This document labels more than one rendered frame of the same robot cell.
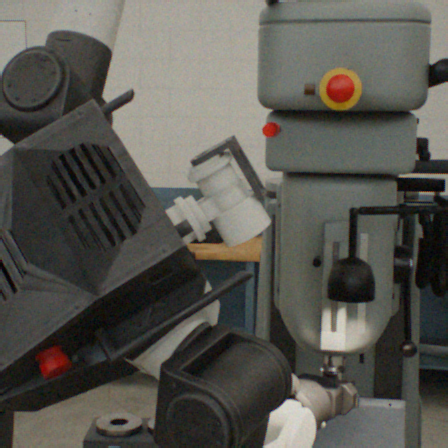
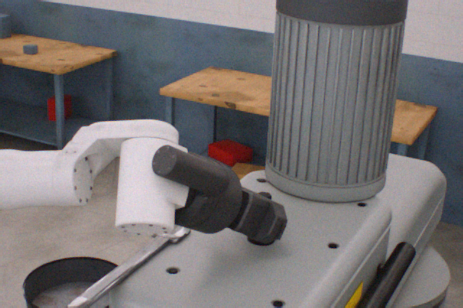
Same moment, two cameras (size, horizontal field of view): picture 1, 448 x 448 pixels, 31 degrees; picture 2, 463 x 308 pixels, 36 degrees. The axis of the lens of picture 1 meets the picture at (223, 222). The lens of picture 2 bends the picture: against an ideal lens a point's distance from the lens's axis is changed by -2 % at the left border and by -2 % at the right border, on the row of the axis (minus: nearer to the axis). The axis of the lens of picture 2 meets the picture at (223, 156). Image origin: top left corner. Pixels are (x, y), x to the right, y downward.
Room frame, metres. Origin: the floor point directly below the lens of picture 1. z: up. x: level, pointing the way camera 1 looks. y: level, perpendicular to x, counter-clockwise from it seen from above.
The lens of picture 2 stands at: (0.54, -0.43, 2.37)
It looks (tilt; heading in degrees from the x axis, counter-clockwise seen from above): 22 degrees down; 18
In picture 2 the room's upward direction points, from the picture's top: 2 degrees clockwise
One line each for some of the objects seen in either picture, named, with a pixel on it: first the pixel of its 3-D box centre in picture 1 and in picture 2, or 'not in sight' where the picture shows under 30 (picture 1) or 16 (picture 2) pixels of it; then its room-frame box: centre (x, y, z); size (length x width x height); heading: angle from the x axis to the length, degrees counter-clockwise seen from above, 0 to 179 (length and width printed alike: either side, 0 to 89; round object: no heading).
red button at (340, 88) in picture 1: (340, 88); not in sight; (1.16, -0.16, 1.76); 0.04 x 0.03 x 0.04; 81
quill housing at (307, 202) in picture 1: (337, 258); not in sight; (1.41, -0.20, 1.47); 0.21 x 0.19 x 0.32; 81
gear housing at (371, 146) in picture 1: (341, 139); not in sight; (1.45, -0.21, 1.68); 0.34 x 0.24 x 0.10; 171
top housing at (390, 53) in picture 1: (343, 64); (262, 283); (1.42, -0.20, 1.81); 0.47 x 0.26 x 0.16; 171
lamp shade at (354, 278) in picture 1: (351, 277); not in sight; (1.20, -0.20, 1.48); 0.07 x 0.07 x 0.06
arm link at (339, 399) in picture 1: (311, 402); not in sight; (1.33, -0.16, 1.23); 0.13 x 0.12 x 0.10; 60
